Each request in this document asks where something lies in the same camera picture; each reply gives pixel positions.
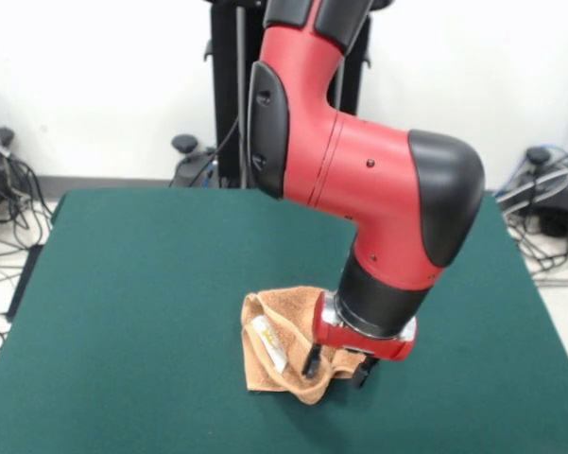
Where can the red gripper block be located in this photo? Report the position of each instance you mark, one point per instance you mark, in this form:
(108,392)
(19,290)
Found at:
(359,343)

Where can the tan terry towel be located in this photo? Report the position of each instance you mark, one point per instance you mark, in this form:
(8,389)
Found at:
(274,373)

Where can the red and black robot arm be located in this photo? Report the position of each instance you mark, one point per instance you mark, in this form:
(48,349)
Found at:
(368,156)

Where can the dark green table cloth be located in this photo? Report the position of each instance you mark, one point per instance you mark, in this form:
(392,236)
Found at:
(123,284)

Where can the grey floor stand base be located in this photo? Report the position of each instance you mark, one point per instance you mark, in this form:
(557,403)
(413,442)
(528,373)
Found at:
(555,210)

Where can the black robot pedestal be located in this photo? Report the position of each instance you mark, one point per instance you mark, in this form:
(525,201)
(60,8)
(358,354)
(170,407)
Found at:
(227,71)

